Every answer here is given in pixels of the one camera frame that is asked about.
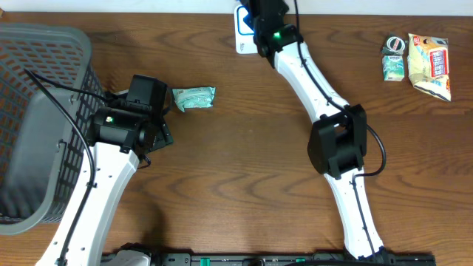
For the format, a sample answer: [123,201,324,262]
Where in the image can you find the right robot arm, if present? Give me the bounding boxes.
[240,0,384,264]

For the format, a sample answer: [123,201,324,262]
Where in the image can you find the grey plastic basket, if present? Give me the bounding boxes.
[1,23,104,235]

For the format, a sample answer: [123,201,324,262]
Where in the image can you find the white barcode scanner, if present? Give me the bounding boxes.
[234,4,258,55]

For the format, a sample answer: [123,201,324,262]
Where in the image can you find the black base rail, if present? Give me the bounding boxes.
[101,252,438,266]

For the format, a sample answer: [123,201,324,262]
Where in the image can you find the right black cable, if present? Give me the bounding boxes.
[293,0,387,259]

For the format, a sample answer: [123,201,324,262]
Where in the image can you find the left black cable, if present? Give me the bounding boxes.
[23,68,112,266]

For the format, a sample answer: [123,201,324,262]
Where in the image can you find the teal Kleenex tissue pack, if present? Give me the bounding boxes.
[382,55,405,81]

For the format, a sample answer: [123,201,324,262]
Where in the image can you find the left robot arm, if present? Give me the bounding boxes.
[38,75,168,265]

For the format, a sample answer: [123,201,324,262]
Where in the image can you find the yellow wet wipes pack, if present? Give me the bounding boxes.
[407,33,451,102]

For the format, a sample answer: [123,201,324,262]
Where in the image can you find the black cable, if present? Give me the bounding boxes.
[293,0,387,259]
[23,68,112,266]

